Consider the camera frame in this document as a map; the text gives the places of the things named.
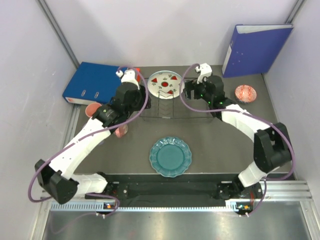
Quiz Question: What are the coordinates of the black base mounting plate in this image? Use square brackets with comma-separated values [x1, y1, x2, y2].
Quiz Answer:
[84, 181, 263, 201]

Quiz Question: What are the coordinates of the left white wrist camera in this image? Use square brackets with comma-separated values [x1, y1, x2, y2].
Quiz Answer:
[115, 69, 140, 90]

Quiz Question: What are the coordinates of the black wire dish rack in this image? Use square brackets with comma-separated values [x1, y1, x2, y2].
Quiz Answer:
[140, 93, 213, 122]

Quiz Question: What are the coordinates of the purple binder standing upright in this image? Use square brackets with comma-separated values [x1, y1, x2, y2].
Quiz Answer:
[222, 24, 294, 78]

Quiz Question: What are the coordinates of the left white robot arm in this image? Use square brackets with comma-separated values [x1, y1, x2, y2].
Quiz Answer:
[32, 82, 151, 204]

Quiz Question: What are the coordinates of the small red cube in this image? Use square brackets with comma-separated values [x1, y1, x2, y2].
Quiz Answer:
[135, 67, 141, 82]

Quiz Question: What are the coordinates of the pink plastic cup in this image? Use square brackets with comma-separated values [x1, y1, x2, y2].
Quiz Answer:
[85, 102, 102, 118]

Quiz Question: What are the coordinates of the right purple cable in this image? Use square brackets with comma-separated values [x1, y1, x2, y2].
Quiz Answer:
[178, 63, 296, 217]

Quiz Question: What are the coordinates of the blue binder lying flat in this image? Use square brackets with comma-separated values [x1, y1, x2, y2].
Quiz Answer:
[62, 62, 121, 105]

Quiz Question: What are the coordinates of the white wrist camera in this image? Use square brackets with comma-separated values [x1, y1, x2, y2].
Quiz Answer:
[195, 63, 212, 85]
[115, 69, 140, 90]

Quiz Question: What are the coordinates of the pink patterned mug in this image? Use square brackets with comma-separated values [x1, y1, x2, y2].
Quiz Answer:
[114, 124, 129, 138]

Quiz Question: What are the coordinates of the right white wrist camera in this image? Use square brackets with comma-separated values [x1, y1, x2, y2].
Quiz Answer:
[195, 63, 212, 85]

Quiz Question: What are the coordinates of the white plate with red fruit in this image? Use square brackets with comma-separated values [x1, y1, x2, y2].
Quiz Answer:
[147, 70, 182, 100]

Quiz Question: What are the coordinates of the white slotted cable duct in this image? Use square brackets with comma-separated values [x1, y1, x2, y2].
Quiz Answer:
[50, 201, 240, 212]

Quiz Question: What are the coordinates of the blue and orange patterned bowl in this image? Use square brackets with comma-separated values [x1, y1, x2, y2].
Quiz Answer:
[234, 84, 257, 104]

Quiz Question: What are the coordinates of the teal scalloped plate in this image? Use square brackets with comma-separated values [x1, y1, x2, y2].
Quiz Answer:
[149, 136, 192, 178]

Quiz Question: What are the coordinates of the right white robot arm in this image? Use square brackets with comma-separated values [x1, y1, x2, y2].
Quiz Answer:
[181, 75, 295, 198]

